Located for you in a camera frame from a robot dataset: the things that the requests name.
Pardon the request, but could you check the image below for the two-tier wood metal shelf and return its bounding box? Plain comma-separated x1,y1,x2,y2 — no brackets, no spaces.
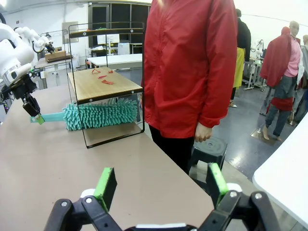
66,21,146,149

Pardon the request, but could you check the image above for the mannequin red jacket pink shirt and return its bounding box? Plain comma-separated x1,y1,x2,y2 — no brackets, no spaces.
259,20,304,142

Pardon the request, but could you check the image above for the large white rounded table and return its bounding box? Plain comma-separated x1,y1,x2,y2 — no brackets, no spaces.
252,113,308,231

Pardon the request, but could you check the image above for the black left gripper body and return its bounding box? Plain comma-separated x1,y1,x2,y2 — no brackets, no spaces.
11,76,38,101

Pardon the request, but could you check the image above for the brown wooden box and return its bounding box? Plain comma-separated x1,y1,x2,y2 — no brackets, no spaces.
44,50,73,64

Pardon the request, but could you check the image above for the person in red jacket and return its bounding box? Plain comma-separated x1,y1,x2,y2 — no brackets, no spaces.
141,0,239,176

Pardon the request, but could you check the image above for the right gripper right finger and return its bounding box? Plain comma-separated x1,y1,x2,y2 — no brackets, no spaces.
198,162,281,231

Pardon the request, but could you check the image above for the person in yellow apron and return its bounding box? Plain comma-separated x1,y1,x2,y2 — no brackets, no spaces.
230,8,252,108

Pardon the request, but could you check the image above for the person's left hand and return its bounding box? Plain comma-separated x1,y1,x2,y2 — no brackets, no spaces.
194,122,213,143

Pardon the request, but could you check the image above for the small white table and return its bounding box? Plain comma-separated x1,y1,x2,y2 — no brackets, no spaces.
86,53,143,70

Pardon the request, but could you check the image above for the mannequin in grey hoodie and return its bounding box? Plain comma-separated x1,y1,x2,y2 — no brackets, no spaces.
295,34,308,123

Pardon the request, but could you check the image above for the teal chenille duster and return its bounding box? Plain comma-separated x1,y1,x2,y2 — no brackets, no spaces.
30,97,140,132

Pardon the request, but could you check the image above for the black plastic stool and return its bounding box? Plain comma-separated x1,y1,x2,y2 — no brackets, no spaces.
189,136,228,193

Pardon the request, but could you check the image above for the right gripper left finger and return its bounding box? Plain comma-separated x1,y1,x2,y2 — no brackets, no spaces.
44,167,126,231

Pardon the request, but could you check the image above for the person's left forearm red sleeve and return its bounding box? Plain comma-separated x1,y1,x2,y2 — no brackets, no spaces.
197,69,238,128

